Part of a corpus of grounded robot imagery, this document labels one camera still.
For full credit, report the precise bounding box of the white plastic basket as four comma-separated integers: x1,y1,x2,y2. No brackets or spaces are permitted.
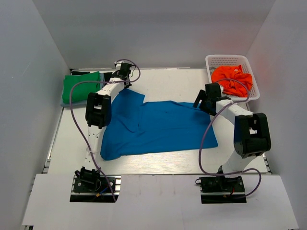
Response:
205,54,260,102

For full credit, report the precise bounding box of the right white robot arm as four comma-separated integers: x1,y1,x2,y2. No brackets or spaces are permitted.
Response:
193,83,272,191

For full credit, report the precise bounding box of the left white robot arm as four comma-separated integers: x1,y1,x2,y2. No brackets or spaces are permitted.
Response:
83,61,135,170

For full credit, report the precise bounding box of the folded black t-shirt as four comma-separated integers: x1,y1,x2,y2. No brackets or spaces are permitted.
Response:
71,71,113,81

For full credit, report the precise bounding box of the orange t-shirt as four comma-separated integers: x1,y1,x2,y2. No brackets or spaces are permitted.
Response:
211,65,253,97

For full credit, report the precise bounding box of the grey t-shirt in basket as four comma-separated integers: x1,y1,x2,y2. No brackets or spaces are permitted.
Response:
209,67,216,77

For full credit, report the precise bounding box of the folded green t-shirt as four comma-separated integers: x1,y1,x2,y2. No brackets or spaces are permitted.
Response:
61,71,101,104

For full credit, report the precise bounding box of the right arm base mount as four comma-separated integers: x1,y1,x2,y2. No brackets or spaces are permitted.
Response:
195,176,247,204

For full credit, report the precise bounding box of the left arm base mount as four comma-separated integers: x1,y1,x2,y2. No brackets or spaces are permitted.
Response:
70,176,121,203

